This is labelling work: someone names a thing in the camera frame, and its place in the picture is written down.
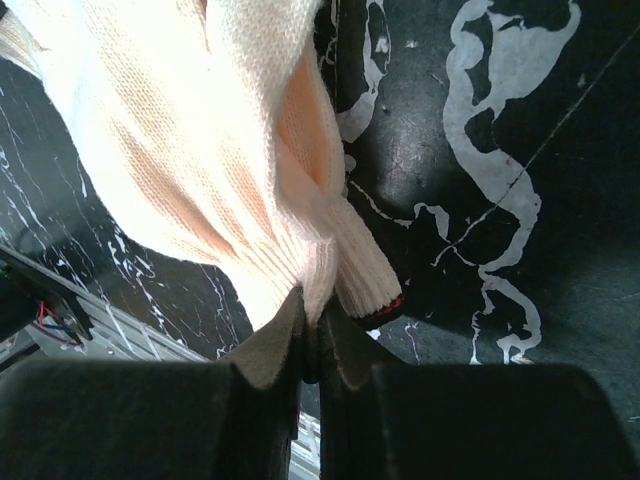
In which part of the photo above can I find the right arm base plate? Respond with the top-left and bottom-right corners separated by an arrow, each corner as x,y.
1,248 -> 93,372

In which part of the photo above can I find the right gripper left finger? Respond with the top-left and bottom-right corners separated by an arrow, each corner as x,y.
1,289 -> 305,479

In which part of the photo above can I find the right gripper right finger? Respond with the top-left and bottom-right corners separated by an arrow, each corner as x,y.
318,304 -> 639,479

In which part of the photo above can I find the cream knit glove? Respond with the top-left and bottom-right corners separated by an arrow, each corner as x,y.
1,1 -> 402,329

